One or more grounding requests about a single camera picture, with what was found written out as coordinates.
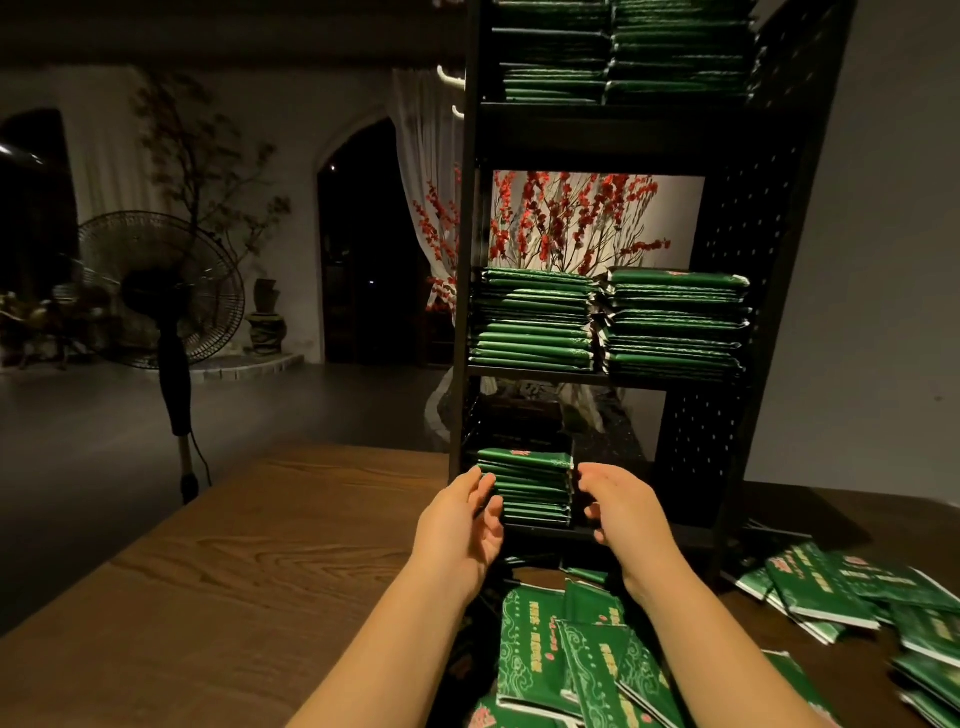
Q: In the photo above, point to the person's left hand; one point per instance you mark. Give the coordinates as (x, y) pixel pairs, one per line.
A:
(458, 533)

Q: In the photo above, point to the person's right hand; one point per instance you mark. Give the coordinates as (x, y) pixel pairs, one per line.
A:
(630, 518)

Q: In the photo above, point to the pile of green packets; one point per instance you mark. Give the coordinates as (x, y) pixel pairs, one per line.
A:
(840, 585)

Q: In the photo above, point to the black metal shelf rack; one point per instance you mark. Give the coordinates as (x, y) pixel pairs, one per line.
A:
(750, 225)

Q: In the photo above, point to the person's left forearm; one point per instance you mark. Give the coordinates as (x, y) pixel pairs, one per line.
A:
(375, 660)

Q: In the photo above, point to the person's right forearm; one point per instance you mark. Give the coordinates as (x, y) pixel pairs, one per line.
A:
(735, 660)

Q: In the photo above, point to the dark vase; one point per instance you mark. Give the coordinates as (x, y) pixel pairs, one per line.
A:
(266, 318)

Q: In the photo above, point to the red berry branches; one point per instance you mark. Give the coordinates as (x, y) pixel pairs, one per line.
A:
(570, 218)

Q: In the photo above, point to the white curtain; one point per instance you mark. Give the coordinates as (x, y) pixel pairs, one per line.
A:
(98, 150)
(423, 150)

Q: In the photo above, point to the black standing fan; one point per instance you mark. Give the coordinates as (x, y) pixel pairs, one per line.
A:
(158, 285)

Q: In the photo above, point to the white hook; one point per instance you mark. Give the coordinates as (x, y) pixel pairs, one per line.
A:
(456, 111)
(450, 75)

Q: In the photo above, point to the bare branched tree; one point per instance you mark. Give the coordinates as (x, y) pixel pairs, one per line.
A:
(203, 150)

